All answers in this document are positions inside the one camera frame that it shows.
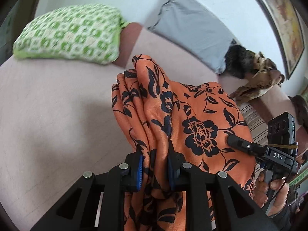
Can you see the pink bolster cushion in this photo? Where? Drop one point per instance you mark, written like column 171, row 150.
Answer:
column 183, row 67

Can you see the orange black floral garment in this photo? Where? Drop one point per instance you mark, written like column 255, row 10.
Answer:
column 154, row 112

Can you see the brown crumpled cloth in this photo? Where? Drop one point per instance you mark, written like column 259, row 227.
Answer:
column 267, row 75

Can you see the framed painting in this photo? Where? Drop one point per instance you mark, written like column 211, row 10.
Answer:
column 285, row 23

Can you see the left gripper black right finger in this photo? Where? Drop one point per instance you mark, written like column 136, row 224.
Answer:
column 214, row 198

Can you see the beige striped cloth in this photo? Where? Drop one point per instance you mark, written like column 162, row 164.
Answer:
column 256, row 116

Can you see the green white patterned pillow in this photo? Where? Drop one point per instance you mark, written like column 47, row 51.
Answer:
column 90, row 33

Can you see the grey pillow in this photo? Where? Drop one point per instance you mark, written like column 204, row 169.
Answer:
column 188, row 24

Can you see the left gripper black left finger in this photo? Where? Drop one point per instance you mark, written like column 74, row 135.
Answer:
column 96, row 202

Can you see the dark furry cloth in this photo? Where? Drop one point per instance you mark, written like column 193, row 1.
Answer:
column 239, row 61

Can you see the pink quilted mattress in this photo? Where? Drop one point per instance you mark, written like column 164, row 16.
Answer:
column 56, row 123

